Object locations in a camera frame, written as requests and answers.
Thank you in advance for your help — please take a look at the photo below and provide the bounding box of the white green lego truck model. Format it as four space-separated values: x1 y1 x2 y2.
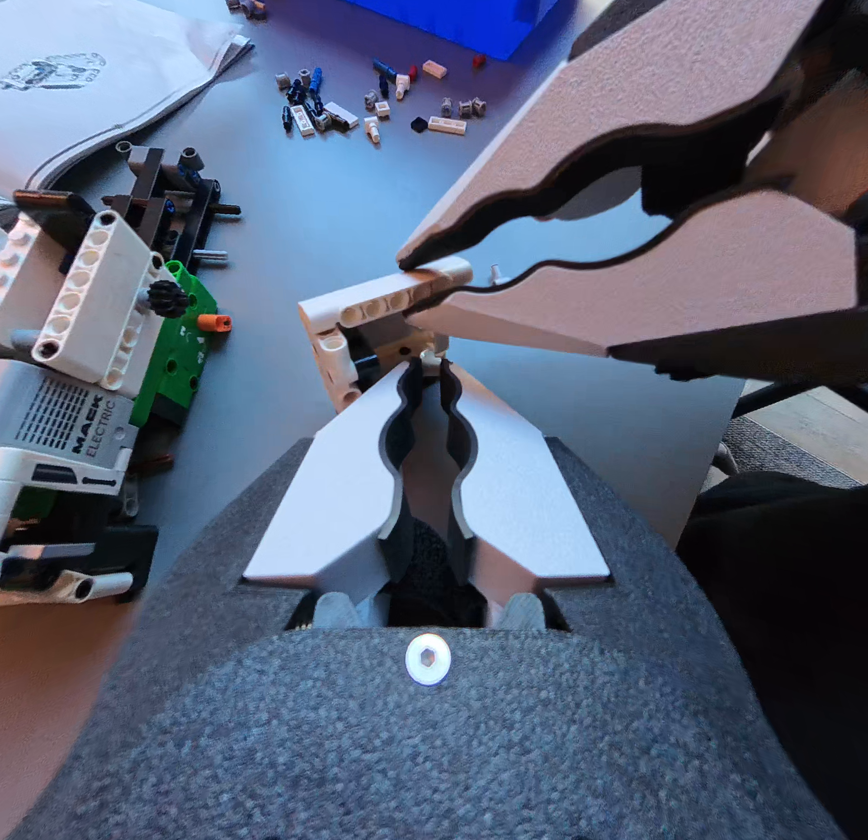
0 142 241 607

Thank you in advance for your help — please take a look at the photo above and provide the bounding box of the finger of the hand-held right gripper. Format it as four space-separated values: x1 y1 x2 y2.
396 0 835 274
403 188 859 358

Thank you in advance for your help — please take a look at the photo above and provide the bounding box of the pile of small lego parts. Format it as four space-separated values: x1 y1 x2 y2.
224 0 491 148

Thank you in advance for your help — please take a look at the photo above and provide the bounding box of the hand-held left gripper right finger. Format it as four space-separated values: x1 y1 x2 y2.
439 360 613 613

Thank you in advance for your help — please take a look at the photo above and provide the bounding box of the open instruction booklet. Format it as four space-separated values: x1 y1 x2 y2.
0 0 256 200

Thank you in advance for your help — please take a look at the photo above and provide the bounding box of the blue plastic bin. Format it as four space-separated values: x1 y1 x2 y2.
281 0 588 61

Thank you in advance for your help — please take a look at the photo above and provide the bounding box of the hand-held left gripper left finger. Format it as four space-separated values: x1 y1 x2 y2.
243 359 416 628

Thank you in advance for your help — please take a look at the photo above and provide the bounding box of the white lego panel assembly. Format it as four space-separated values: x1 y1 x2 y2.
298 257 474 415

